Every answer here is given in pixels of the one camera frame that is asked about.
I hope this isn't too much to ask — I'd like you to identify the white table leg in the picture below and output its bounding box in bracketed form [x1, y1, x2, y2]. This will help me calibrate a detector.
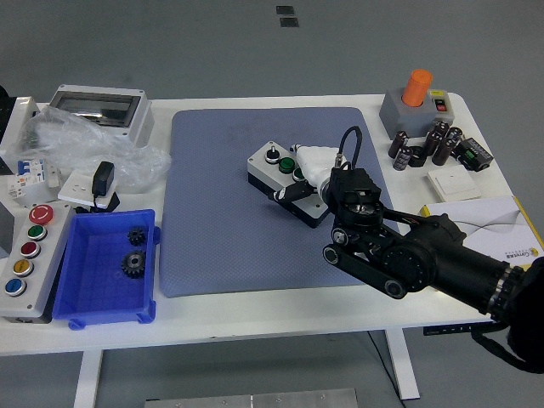
[72, 350, 105, 408]
[384, 329, 422, 400]

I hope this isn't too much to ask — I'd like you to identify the white wall switch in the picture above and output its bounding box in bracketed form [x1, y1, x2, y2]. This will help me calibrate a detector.
[427, 166, 482, 201]

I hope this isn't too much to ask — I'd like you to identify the orange cylinder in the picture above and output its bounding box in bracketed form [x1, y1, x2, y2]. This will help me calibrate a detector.
[401, 68, 434, 107]

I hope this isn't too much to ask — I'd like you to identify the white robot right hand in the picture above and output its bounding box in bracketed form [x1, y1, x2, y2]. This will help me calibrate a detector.
[268, 142, 347, 205]

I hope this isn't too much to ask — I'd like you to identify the black module with green terminal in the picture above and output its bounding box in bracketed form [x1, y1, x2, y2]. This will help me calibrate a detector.
[452, 136, 494, 172]

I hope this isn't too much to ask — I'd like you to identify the black capacitor with print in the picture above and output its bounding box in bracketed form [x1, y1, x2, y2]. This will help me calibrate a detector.
[393, 146, 413, 172]

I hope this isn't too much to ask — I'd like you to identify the black table control panel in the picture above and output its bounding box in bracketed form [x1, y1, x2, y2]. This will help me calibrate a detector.
[422, 325, 484, 337]

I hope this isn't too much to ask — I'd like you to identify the grey switch box base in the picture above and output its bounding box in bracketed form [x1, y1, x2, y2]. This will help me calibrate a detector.
[378, 88, 456, 139]

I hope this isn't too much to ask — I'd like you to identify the grey four-button control box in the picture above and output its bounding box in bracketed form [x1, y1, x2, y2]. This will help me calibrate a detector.
[246, 141, 332, 230]

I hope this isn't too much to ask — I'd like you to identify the blue plastic bin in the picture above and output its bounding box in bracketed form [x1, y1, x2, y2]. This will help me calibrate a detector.
[51, 208, 162, 331]

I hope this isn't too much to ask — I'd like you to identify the white circuit breaker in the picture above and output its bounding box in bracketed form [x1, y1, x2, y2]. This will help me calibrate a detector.
[7, 157, 60, 201]

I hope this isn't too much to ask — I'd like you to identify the grey-blue mat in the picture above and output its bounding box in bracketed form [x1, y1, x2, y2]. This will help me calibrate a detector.
[159, 106, 403, 298]

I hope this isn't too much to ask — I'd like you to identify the thin black cable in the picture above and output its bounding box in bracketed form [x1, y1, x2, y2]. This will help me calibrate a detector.
[365, 330, 405, 400]

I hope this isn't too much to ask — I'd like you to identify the large black gear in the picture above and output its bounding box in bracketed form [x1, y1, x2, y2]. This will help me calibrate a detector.
[120, 250, 148, 280]

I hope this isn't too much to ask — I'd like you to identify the white equipment box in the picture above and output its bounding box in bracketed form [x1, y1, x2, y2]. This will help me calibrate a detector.
[0, 95, 42, 175]

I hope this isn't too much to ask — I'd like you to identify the clear plastic bag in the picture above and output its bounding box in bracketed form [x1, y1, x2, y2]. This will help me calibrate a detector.
[15, 105, 173, 192]

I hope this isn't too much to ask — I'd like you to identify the grey five-button control box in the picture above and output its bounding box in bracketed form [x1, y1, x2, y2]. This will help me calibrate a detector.
[0, 202, 74, 325]

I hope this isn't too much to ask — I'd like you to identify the white wall socket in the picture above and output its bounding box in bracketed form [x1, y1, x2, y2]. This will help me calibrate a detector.
[57, 169, 107, 205]

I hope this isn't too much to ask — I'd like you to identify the black power adapter with cord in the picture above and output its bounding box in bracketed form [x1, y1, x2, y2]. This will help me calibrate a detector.
[74, 160, 122, 214]

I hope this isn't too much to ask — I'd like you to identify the yellow and white cardboard box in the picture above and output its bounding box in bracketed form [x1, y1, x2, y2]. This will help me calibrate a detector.
[418, 195, 544, 260]

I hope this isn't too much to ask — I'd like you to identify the grey metal box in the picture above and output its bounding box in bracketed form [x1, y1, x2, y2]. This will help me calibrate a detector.
[0, 200, 17, 258]

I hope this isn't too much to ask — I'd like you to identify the grey enclosure with clear lid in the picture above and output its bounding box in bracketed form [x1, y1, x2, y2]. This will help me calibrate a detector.
[47, 83, 155, 148]

